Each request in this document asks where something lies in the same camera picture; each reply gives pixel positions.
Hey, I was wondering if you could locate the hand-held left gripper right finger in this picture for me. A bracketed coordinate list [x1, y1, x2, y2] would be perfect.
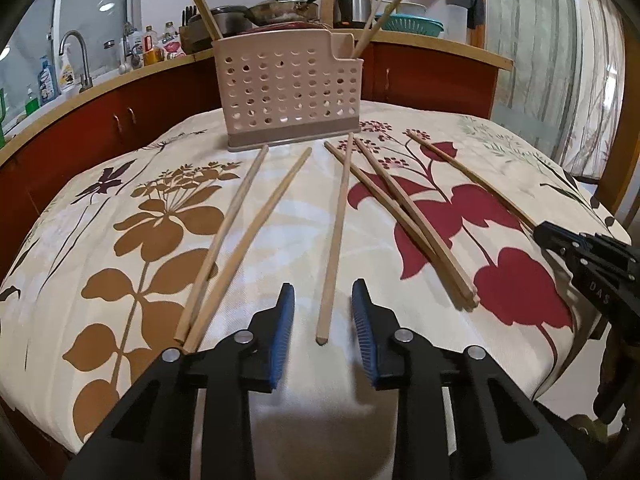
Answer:
[351, 279, 586, 480]

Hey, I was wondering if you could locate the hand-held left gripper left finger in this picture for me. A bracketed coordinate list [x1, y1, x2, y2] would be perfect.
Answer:
[62, 282, 297, 480]

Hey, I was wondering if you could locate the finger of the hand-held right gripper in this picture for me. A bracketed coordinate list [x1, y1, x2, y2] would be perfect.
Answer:
[534, 225, 588, 281]
[545, 221, 640, 273]

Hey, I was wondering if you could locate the wooden chopstick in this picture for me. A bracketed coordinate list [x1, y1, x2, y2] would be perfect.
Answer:
[323, 140, 473, 309]
[361, 0, 386, 46]
[182, 147, 313, 355]
[354, 136, 482, 306]
[350, 0, 417, 60]
[181, 0, 217, 41]
[174, 145, 270, 345]
[407, 130, 541, 233]
[315, 132, 355, 347]
[187, 0, 223, 41]

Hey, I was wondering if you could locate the pink perforated utensil holder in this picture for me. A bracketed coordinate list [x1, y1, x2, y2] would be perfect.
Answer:
[211, 29, 365, 153]

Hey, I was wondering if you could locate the wooden chair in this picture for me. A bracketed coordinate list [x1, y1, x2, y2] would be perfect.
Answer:
[570, 170, 640, 241]

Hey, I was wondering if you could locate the floral printed tablecloth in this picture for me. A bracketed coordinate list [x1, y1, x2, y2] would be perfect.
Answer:
[0, 99, 632, 480]

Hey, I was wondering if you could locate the sheer patterned curtain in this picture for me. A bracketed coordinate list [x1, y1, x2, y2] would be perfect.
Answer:
[562, 0, 640, 178]

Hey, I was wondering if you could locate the sliding glass door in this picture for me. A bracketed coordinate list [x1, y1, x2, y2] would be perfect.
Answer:
[484, 0, 588, 171]

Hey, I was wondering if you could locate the light wooden countertop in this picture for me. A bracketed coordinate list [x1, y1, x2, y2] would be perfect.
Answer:
[0, 27, 515, 161]

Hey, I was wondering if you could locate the white plastic board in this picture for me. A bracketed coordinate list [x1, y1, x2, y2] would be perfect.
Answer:
[446, 2, 472, 45]

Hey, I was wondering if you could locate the teal plastic colander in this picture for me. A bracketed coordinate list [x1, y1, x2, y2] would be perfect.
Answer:
[381, 13, 446, 37]

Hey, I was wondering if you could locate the red wooden kitchen cabinet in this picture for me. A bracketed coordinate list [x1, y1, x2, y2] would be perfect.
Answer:
[0, 40, 501, 261]

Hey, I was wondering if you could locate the amber oil bottle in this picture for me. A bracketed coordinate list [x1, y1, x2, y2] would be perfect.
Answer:
[143, 25, 160, 66]

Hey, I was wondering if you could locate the red induction cooker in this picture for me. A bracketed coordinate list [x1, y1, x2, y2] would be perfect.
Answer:
[252, 20, 331, 32]

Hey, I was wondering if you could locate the knife block with knives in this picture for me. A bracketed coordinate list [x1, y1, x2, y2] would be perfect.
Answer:
[179, 5, 201, 52]

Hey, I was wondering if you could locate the steel electric kettle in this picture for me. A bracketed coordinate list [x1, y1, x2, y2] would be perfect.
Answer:
[333, 0, 374, 30]

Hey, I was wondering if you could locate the grey rice cooker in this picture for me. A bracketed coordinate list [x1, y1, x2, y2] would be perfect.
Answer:
[200, 6, 253, 38]

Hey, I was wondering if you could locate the metal wok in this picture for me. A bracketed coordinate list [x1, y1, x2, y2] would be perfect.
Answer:
[247, 0, 337, 25]

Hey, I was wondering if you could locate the chrome sink faucet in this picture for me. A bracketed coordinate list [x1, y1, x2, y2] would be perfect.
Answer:
[60, 30, 93, 95]

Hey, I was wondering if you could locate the wooden cutting board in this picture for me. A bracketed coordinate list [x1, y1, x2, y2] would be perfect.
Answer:
[321, 0, 376, 28]

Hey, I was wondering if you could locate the white spray bottle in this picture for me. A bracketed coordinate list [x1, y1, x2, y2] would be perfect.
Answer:
[58, 42, 77, 93]

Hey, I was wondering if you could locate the blue label detergent bottle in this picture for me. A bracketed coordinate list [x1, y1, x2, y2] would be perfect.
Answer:
[38, 55, 57, 105]

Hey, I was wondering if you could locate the sliding window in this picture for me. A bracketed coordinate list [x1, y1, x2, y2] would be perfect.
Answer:
[50, 0, 133, 91]

